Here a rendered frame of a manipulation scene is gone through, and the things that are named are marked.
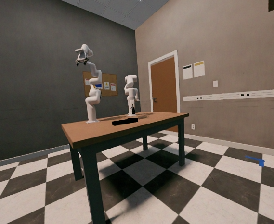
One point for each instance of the black three-compartment bin rack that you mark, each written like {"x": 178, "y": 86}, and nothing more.
{"x": 126, "y": 121}

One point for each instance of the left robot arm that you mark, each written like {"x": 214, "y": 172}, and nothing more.
{"x": 132, "y": 92}

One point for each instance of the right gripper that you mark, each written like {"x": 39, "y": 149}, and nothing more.
{"x": 82, "y": 58}

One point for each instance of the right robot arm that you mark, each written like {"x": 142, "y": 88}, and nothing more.
{"x": 95, "y": 95}

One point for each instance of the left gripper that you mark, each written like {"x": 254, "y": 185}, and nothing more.
{"x": 132, "y": 105}

